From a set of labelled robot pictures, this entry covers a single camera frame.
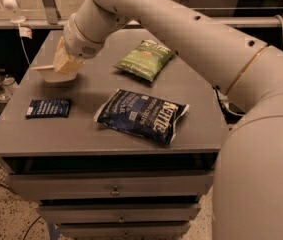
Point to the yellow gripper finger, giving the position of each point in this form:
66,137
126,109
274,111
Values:
65,63
60,46

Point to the white paper bowl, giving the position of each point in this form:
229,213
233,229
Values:
50,76

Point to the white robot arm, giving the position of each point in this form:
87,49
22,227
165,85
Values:
248,178

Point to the blue RXBAR blueberry bar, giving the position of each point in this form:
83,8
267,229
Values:
49,108

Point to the white desk lamp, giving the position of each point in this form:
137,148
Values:
14,7

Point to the green Kettle chips bag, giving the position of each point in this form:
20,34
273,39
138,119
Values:
146,60

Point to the grey drawer cabinet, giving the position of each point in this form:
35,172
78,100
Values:
90,180

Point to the blue Kettle chips bag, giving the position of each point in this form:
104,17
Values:
141,115

